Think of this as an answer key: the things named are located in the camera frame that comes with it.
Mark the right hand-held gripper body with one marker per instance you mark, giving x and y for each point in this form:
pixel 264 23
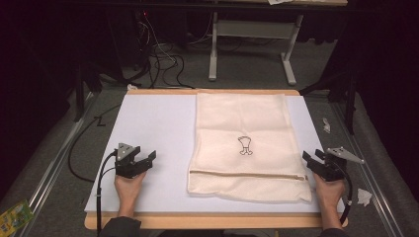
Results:
pixel 334 169

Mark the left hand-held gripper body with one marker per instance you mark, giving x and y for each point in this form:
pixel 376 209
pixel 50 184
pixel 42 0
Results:
pixel 126 168

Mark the cream mesh laundry bag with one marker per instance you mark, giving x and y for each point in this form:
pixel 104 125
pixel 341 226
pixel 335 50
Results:
pixel 250 118

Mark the person's left hand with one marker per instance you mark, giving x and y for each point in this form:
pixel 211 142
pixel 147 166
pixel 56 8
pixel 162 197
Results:
pixel 128 189

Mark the person's right hand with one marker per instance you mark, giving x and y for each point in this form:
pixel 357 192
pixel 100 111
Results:
pixel 329 194

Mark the white table mat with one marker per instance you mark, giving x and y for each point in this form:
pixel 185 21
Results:
pixel 154 131

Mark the small crumpled white tissue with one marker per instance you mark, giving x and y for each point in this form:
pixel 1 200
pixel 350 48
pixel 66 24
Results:
pixel 326 125

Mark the large crumpled white tissue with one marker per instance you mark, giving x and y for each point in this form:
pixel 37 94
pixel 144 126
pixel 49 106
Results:
pixel 364 197

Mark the black metal stand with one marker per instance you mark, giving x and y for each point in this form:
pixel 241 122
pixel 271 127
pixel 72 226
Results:
pixel 351 98
pixel 80 92

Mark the white scrap beside table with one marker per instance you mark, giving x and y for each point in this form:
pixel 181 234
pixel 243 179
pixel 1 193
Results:
pixel 131 87

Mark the green printed packet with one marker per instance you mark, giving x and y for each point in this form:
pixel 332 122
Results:
pixel 13 219

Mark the white paper sheet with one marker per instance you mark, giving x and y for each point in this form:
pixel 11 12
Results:
pixel 279 1

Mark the aluminium floor rail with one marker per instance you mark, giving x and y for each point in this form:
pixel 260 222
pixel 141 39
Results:
pixel 365 164
pixel 56 158

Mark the white metal desk frame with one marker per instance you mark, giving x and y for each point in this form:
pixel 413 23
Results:
pixel 253 29

